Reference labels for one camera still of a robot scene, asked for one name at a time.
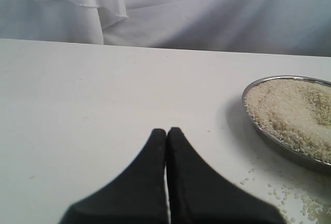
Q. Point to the spilled rice grains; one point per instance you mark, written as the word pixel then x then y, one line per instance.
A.
pixel 299 195

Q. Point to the white cloth backdrop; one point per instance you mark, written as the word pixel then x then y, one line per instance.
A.
pixel 298 27

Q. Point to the rice heap in tray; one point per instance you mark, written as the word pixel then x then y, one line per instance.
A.
pixel 296 112

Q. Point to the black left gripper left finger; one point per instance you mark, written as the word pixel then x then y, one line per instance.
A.
pixel 137 195

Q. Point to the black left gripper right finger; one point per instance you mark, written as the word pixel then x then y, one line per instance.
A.
pixel 198 194

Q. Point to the round metal tray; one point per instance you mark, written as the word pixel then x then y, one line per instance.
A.
pixel 274 143

